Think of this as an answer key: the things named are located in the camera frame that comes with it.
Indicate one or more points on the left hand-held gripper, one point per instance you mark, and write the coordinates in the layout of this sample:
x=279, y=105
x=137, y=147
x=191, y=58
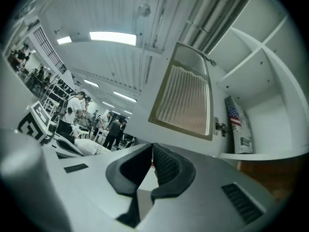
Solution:
x=36, y=122

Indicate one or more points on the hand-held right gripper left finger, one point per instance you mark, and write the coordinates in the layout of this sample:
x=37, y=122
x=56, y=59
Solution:
x=128, y=175

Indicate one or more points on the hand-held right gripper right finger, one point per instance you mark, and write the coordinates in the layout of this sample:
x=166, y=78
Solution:
x=172, y=170

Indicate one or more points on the white fluted-glass cabinet door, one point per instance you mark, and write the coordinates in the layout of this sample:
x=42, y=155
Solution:
x=184, y=93

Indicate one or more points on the metal cabinet door hinge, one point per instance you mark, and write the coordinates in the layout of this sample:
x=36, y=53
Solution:
x=211, y=61
x=221, y=127

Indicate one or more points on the white open shelf cabinet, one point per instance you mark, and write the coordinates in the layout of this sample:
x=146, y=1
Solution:
x=265, y=69

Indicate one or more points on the long ceiling light strip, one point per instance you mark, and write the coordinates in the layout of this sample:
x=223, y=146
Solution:
x=91, y=82
x=125, y=96

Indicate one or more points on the black window grille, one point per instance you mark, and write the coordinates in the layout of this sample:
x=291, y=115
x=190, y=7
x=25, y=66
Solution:
x=49, y=51

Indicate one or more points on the small rectangular ceiling light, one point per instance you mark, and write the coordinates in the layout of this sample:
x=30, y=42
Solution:
x=64, y=40

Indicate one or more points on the large rectangular ceiling light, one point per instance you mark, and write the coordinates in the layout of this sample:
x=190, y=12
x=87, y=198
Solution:
x=113, y=37

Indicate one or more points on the round ceiling sensor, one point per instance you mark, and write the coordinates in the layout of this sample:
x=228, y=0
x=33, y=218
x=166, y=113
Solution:
x=144, y=10

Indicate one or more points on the grey ceiling pipes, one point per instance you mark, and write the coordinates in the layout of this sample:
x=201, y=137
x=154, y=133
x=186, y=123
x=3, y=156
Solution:
x=212, y=13

